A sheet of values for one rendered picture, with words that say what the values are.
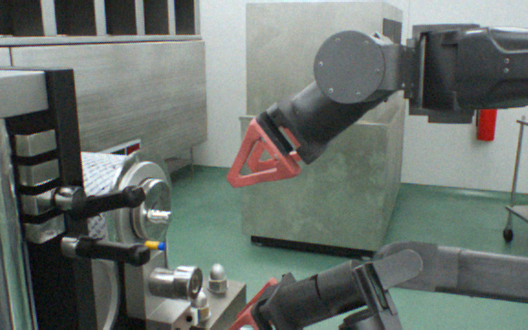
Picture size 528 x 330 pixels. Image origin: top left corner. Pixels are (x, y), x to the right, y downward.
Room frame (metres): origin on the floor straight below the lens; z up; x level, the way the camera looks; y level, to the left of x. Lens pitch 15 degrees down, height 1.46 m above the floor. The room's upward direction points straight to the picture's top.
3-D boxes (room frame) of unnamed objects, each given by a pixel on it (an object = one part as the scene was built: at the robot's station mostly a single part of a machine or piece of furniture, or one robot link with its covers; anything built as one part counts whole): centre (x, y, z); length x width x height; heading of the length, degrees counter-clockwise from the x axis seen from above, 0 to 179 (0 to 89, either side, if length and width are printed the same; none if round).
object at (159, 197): (0.61, 0.14, 1.25); 0.07 x 0.02 x 0.07; 161
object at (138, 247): (0.29, 0.09, 1.33); 0.05 x 0.01 x 0.01; 71
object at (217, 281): (0.83, 0.08, 1.05); 0.04 x 0.04 x 0.04
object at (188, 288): (0.55, 0.09, 1.18); 0.04 x 0.02 x 0.04; 161
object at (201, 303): (0.73, 0.10, 1.05); 0.04 x 0.04 x 0.04
